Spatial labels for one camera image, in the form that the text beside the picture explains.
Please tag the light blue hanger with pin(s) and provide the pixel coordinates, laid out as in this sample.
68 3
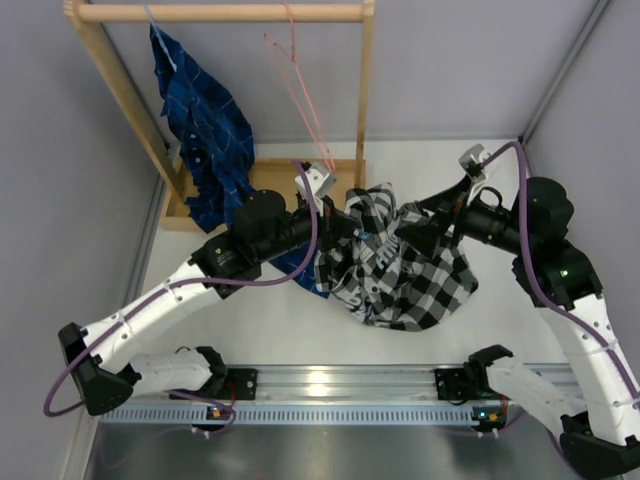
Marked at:
159 37

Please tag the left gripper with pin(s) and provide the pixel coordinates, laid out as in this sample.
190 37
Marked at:
333 224

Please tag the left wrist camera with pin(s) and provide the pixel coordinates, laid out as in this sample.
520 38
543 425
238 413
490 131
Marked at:
320 179

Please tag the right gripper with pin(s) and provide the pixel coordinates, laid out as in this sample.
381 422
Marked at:
450 208

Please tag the blue plaid shirt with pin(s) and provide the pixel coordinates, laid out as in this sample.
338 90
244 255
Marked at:
217 147

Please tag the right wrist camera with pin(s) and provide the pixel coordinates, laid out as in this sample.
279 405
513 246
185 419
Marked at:
472 162

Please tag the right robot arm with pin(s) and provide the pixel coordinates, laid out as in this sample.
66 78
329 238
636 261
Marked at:
598 432

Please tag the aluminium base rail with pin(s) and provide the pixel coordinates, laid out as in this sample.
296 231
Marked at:
288 383

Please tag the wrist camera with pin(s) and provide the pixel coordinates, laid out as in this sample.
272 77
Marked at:
472 162
320 179

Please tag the black white checkered shirt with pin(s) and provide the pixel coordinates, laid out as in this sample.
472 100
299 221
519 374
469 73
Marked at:
382 280

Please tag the white slotted cable duct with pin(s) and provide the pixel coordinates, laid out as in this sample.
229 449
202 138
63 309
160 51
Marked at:
174 413

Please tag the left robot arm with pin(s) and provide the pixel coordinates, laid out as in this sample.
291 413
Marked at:
106 359

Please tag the pink wire hanger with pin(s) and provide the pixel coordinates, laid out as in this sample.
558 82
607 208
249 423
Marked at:
286 60

